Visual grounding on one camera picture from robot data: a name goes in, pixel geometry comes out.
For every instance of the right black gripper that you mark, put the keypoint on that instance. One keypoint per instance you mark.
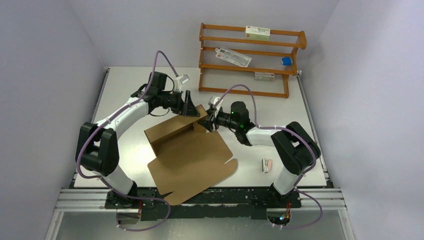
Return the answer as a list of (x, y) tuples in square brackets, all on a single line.
[(206, 123)]

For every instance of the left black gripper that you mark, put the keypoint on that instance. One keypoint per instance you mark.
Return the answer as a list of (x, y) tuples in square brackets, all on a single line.
[(187, 108)]

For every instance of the brown cardboard box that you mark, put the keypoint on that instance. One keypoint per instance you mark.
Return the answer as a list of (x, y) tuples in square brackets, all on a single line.
[(189, 159)]

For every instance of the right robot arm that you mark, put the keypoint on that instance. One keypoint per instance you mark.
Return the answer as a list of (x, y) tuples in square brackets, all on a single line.
[(298, 152)]

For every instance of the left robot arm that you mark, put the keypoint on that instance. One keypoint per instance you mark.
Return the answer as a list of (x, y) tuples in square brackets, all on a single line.
[(97, 146)]

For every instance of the grey white box lower shelf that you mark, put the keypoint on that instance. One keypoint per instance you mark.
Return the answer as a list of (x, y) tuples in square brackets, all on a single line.
[(264, 76)]

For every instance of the green white box top shelf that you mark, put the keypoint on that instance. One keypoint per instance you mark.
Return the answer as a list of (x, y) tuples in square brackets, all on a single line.
[(257, 33)]

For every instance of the white plastic packet on shelf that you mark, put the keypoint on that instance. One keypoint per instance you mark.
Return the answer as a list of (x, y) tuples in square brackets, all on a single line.
[(233, 57)]

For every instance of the orange wooden shelf rack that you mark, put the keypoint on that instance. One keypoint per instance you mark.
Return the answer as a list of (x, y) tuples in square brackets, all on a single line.
[(217, 75)]

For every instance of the pink white small device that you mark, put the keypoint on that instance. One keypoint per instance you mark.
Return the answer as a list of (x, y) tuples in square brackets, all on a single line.
[(266, 165)]

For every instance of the blue small object on shelf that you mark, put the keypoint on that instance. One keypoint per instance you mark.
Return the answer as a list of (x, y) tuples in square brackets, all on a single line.
[(287, 61)]

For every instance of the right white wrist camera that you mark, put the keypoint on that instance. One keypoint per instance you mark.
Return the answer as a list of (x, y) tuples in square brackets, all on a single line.
[(213, 100)]

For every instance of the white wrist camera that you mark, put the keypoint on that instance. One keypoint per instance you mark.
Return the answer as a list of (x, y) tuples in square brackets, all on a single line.
[(213, 100), (179, 81)]

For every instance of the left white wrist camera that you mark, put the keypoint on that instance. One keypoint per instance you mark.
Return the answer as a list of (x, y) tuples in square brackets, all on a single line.
[(179, 81)]

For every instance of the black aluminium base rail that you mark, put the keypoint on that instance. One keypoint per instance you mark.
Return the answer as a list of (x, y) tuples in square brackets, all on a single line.
[(216, 202)]

